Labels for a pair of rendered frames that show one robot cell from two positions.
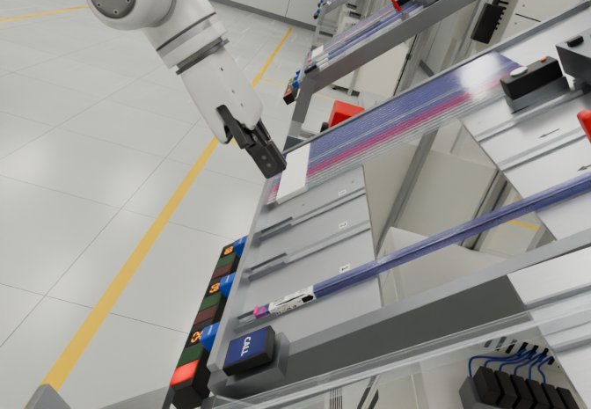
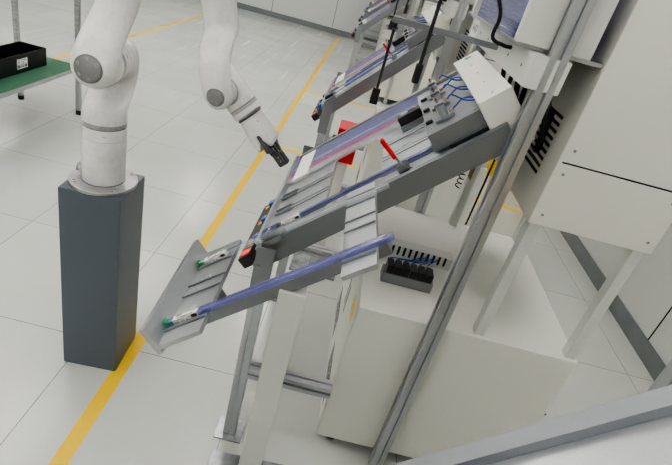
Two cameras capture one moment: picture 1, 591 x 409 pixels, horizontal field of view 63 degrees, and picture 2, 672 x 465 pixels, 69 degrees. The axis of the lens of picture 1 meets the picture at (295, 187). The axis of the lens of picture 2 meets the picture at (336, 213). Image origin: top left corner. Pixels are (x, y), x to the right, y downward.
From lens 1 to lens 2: 0.80 m
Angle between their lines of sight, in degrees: 3
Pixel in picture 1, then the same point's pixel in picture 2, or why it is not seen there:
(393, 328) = (323, 220)
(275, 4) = (322, 16)
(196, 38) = (246, 109)
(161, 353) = (231, 286)
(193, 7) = (245, 96)
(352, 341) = (308, 226)
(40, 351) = (157, 283)
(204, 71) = (250, 122)
